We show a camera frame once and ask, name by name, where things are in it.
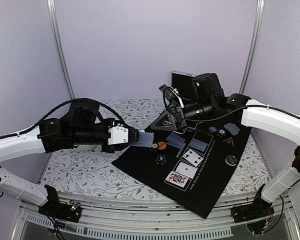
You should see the black poker table mat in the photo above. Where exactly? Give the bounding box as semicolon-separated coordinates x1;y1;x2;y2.
112;122;251;218

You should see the purple small blind button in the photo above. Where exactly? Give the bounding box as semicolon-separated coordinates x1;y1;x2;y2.
208;126;218;133

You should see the left aluminium frame post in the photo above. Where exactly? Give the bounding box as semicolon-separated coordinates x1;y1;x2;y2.
46;0;75;100

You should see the green blue chip stack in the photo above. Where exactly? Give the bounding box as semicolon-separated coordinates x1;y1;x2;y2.
217;129;226;138

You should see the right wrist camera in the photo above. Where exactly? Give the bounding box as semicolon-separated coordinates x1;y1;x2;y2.
158;84;185;108

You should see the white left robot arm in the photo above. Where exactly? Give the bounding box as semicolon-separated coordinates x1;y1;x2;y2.
0;101;130;217

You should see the cream cylindrical cup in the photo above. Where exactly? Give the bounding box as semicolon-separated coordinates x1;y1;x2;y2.
77;145;97;151

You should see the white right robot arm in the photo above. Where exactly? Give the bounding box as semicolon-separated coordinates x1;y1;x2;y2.
151;73;300;218

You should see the aluminium poker chip case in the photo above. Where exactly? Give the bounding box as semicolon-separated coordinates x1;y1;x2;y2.
162;70;198;131

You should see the face up diamond card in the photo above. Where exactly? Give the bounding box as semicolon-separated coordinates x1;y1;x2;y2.
175;161;198;179

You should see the front aluminium rail base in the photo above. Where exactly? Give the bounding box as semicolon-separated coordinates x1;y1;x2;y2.
12;193;300;240

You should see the orange big blind button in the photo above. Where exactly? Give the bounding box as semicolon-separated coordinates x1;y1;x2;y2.
157;141;167;150

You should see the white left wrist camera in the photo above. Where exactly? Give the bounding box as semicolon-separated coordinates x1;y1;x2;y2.
107;126;129;145

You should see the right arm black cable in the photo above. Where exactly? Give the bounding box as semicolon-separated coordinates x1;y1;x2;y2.
162;92;300;126

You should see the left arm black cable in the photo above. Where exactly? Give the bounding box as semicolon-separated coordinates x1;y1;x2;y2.
0;97;127;143

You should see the blue playing card deck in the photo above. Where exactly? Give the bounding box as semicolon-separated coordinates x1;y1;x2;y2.
127;131;155;148

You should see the triangular all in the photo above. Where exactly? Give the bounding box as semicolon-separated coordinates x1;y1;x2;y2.
222;137;235;147

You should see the black white dealer button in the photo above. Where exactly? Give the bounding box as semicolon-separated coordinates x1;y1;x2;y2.
225;155;238;167

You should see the face up queen card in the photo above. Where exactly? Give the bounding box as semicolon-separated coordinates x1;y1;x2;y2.
165;171;189;188

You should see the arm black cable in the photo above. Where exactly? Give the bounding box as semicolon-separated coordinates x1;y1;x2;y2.
0;97;127;143
162;92;300;126

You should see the dealt blue card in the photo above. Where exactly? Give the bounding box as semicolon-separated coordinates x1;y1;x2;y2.
166;132;185;143
223;122;240;136
167;141;186;150

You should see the black and green chip stack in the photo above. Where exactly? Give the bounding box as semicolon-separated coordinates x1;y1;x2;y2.
155;154;167;166

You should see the face up club card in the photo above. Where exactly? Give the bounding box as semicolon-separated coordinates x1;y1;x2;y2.
182;149;204;167

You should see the aluminium frame post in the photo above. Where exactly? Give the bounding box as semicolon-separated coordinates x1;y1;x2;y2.
46;0;75;100
239;0;265;94

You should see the right aluminium frame post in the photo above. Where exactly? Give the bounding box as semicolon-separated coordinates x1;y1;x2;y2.
239;0;265;94

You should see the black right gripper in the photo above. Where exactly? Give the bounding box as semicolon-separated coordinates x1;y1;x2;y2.
150;97;216;131

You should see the orange black chip stack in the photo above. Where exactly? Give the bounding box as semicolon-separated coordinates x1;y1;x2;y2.
149;143;158;153

